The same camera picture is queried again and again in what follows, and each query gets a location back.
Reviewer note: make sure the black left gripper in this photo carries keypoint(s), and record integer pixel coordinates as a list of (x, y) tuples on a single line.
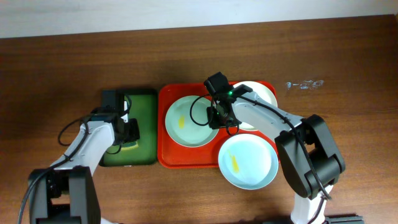
[(132, 131)]

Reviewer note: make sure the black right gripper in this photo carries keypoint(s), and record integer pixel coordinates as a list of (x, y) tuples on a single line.
[(218, 117)]

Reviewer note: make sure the yellow green sponge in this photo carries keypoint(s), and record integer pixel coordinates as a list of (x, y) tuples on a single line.
[(129, 146)]

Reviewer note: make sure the pale green plate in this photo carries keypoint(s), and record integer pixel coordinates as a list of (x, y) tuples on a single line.
[(182, 129)]

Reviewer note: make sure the cream white plate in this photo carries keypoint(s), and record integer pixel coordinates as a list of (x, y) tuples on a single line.
[(263, 92)]

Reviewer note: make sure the light blue plate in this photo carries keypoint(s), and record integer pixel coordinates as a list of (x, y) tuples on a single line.
[(248, 161)]

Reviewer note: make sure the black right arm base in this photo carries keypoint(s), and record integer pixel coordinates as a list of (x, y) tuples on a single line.
[(344, 220)]

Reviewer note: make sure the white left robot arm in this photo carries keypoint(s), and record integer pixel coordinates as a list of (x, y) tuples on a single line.
[(64, 192)]

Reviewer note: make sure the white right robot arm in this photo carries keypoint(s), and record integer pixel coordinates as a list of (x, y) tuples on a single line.
[(310, 159)]

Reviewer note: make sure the green plastic tray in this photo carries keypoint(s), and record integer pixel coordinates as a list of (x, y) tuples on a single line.
[(143, 106)]

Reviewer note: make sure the red plastic tray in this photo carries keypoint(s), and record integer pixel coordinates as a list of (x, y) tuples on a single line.
[(173, 155)]

